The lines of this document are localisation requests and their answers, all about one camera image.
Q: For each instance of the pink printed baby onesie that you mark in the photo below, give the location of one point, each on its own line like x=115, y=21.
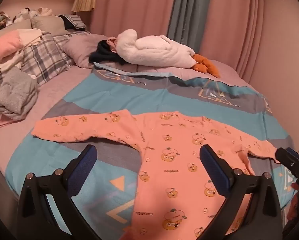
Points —
x=169, y=140

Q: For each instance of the purple pillow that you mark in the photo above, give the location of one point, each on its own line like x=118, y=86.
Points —
x=79, y=46

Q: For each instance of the beige cushion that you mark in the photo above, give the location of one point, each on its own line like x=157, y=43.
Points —
x=48, y=23
x=12, y=27

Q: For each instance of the person's right hand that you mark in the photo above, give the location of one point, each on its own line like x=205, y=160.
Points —
x=294, y=205

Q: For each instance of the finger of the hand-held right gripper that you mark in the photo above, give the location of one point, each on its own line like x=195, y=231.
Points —
x=288, y=161

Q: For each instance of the pink folded cloth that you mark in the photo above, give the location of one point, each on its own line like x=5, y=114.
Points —
x=4, y=45

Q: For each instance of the pink curtain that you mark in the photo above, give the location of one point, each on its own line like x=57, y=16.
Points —
x=132, y=5
x=252, y=22

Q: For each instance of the cream printed cloth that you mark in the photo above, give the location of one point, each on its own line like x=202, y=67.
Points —
x=4, y=67

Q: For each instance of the large plaid pillow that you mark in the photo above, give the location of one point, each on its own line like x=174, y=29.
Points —
x=44, y=55

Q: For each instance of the small plaid pillow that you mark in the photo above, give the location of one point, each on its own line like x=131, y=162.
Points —
x=73, y=20

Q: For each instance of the white goose plush toy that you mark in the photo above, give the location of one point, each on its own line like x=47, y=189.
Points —
x=152, y=47

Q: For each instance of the pile of plush toys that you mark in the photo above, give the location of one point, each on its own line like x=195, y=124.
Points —
x=32, y=13

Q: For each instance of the bed with purple sheet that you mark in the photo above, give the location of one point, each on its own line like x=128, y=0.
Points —
x=62, y=85

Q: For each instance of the dark cloth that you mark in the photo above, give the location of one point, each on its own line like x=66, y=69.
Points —
x=102, y=52

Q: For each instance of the grey cloth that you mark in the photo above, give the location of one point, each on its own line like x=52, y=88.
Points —
x=17, y=92

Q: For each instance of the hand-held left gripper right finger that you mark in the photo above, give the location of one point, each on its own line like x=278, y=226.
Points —
x=211, y=165

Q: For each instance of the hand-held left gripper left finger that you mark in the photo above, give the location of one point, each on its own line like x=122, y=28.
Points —
x=85, y=160

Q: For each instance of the teal curtain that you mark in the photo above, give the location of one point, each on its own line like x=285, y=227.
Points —
x=187, y=12

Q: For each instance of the blue grey patterned blanket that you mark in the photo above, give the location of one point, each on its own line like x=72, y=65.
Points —
x=102, y=97

